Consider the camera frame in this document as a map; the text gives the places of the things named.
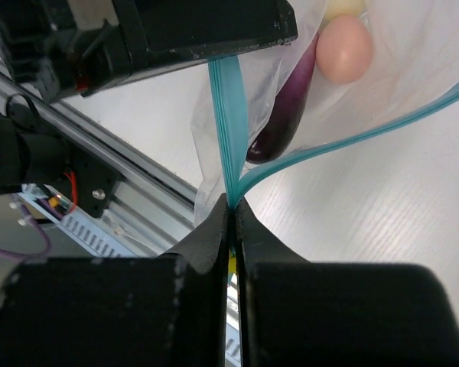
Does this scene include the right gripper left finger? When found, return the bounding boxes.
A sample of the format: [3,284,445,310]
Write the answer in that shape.
[0,196,230,366]

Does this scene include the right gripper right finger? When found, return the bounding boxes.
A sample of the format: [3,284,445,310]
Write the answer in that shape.
[235,201,459,366]

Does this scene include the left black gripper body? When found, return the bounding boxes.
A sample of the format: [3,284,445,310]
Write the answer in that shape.
[0,1,148,102]

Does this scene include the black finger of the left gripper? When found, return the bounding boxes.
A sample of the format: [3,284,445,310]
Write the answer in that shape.
[114,0,298,73]

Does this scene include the purple eggplant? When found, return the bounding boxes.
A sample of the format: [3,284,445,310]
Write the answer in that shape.
[246,35,319,164]

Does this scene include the cream white egg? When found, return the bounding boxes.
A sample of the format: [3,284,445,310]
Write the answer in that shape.
[324,0,366,21]

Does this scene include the pink egg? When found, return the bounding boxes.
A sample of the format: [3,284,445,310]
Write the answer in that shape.
[316,15,374,85]

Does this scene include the clear zip top bag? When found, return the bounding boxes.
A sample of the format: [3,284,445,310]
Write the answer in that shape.
[191,1,459,223]

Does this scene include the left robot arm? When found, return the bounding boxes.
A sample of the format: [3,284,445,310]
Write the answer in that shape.
[0,1,298,204]

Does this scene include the aluminium rail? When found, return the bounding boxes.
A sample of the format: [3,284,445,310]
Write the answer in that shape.
[0,61,241,366]

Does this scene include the white slotted cable duct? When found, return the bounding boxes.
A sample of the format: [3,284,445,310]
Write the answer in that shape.
[18,184,137,258]

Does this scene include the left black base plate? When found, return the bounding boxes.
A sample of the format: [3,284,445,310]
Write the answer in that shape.
[66,144,122,219]

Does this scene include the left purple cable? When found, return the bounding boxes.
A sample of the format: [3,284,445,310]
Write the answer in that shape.
[0,217,53,263]

